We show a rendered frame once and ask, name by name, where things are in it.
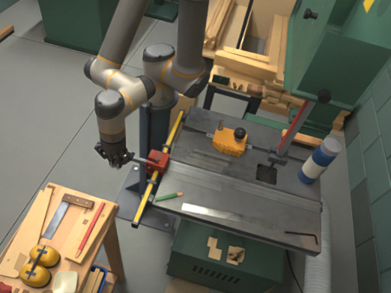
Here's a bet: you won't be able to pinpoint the black door knob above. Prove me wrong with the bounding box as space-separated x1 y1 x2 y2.
302 7 319 21
317 88 333 104

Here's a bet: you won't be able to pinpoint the red grey blade guard post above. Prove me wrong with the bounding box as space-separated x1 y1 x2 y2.
267 100 316 167

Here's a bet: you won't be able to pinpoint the wooden stool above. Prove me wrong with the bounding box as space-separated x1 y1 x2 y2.
0 181 126 293

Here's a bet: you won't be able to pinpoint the pine blank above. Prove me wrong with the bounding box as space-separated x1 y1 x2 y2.
213 46 279 82

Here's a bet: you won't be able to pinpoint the tan wood block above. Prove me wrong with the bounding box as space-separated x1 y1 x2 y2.
330 109 353 132

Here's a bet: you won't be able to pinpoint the grey featherboard bar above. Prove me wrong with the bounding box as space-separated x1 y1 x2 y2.
204 132 255 151

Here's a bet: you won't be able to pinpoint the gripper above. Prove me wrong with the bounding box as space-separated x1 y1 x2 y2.
94 132 136 170

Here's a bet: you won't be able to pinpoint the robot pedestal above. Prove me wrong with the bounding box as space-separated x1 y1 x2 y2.
114 97 182 233

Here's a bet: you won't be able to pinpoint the green bandsaw body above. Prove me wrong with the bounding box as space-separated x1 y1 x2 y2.
151 0 391 293

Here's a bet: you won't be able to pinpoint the tan wooden box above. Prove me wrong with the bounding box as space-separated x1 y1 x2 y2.
167 91 200 133

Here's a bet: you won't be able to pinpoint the yellow ear muffs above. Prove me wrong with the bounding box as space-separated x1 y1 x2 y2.
18 244 61 289

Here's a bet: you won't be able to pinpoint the blue white bottle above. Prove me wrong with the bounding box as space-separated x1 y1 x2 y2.
297 136 343 186

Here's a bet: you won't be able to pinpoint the wooden broom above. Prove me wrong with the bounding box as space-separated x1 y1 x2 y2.
0 23 16 43

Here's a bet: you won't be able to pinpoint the blue bin with sticks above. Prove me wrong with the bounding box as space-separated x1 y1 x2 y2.
88 264 109 293

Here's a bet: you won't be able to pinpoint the green drill press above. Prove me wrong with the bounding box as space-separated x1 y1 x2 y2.
142 0 181 24

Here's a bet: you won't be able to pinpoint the tan plywood template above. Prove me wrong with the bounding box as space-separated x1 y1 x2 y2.
0 184 58 280

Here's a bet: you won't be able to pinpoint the red pencil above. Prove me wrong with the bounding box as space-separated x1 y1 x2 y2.
74 202 106 259

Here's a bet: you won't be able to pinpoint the green machine cabinet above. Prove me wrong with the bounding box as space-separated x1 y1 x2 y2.
31 0 127 56

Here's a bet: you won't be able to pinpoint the yellow fence rail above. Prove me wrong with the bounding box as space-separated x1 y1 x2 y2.
131 109 188 229

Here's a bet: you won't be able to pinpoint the dark green small box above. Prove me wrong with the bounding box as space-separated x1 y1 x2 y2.
211 73 231 86

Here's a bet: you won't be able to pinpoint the green pencil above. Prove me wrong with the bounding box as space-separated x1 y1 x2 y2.
154 191 184 202

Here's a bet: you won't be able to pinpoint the cream white block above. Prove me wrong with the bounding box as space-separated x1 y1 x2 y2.
52 270 80 293

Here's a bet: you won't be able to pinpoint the grey ribbed dust hose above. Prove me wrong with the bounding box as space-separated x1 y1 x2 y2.
303 197 334 293

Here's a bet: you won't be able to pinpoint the black hex key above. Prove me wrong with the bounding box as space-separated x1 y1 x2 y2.
284 230 320 245

